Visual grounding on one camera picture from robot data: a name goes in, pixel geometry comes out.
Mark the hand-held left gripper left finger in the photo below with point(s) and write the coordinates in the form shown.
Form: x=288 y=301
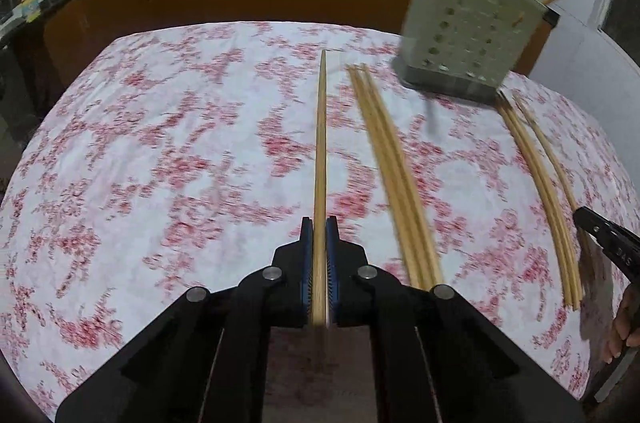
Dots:
x=306 y=268

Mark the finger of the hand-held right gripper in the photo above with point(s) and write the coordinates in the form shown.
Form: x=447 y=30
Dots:
x=600 y=233

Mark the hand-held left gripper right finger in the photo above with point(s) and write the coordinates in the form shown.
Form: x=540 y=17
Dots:
x=332 y=268

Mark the white perforated utensil holder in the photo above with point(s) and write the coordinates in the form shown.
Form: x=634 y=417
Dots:
x=465 y=28

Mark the person's right hand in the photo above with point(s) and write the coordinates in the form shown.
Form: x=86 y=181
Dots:
x=627 y=323

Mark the red floral tablecloth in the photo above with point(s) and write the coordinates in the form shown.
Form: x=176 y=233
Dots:
x=175 y=178

